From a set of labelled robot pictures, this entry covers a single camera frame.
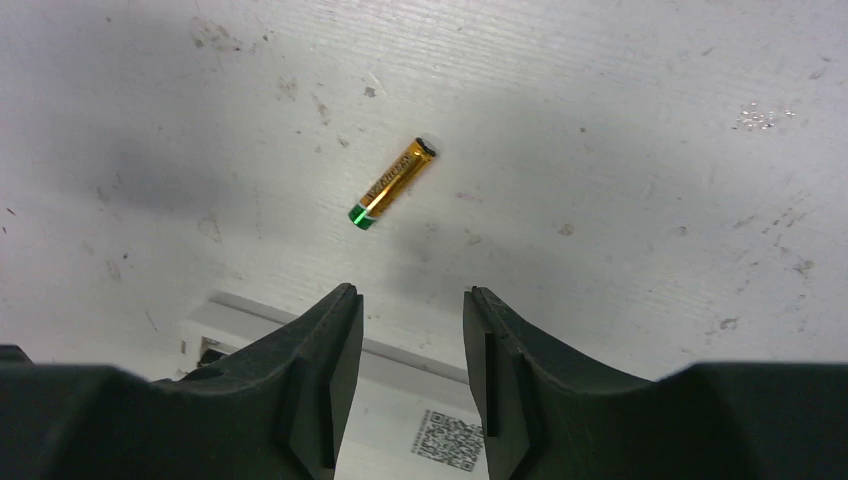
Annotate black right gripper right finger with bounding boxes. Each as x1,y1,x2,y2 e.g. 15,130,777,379
463,287,847,479

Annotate white remote control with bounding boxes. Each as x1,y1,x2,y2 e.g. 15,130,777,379
177,294,488,479

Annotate gold AAA battery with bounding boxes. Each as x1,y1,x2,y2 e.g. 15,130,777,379
348,137,438,230

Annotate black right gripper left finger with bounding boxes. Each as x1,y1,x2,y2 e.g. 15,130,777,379
1,284,363,479

